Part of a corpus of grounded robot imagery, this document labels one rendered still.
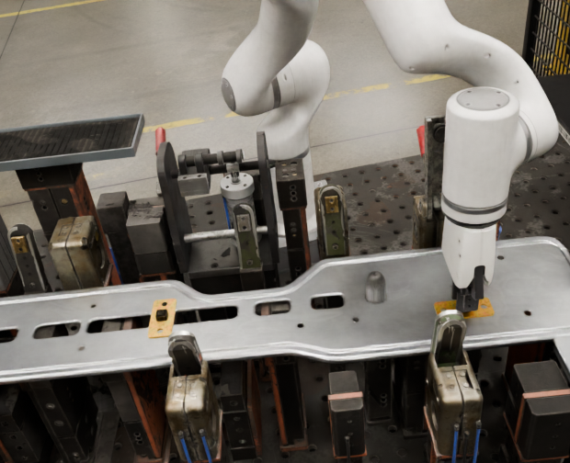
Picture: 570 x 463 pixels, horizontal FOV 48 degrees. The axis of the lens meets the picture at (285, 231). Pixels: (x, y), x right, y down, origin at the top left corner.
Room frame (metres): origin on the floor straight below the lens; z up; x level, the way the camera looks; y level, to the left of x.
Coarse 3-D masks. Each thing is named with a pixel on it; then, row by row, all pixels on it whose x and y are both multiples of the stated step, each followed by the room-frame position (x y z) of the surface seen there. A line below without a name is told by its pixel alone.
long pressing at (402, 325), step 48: (528, 240) 0.83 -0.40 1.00; (96, 288) 0.85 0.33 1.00; (144, 288) 0.83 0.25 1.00; (192, 288) 0.82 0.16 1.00; (288, 288) 0.78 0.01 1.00; (336, 288) 0.77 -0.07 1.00; (432, 288) 0.75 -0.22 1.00; (528, 288) 0.72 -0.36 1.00; (96, 336) 0.73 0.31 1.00; (144, 336) 0.72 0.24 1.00; (240, 336) 0.69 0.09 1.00; (288, 336) 0.68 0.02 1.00; (336, 336) 0.67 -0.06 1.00; (384, 336) 0.66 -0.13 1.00; (480, 336) 0.64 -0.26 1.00; (528, 336) 0.63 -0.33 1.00; (0, 384) 0.67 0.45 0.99
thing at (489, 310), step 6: (450, 300) 0.71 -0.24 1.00; (480, 300) 0.70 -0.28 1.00; (486, 300) 0.70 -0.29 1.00; (438, 306) 0.70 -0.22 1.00; (444, 306) 0.70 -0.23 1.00; (450, 306) 0.70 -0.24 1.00; (480, 306) 0.69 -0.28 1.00; (486, 306) 0.69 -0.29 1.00; (438, 312) 0.69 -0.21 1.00; (462, 312) 0.68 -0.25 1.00; (468, 312) 0.68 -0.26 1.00; (474, 312) 0.68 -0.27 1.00; (480, 312) 0.68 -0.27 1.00; (486, 312) 0.68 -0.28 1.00; (492, 312) 0.67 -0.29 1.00; (468, 318) 0.67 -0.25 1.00
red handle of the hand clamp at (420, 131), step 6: (420, 126) 1.00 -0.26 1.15; (420, 132) 0.99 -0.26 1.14; (420, 138) 0.98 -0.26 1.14; (420, 144) 0.97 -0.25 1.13; (420, 150) 0.97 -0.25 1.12; (438, 192) 0.89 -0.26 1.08; (432, 198) 0.89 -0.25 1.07; (438, 198) 0.88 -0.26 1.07; (432, 204) 0.88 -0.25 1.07; (438, 204) 0.88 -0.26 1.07
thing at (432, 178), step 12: (432, 120) 0.90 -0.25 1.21; (444, 120) 0.90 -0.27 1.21; (432, 132) 0.87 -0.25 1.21; (444, 132) 0.86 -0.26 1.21; (432, 144) 0.90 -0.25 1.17; (432, 156) 0.89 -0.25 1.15; (432, 168) 0.89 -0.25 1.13; (432, 180) 0.89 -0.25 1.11; (432, 192) 0.88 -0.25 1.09; (444, 216) 0.87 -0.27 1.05
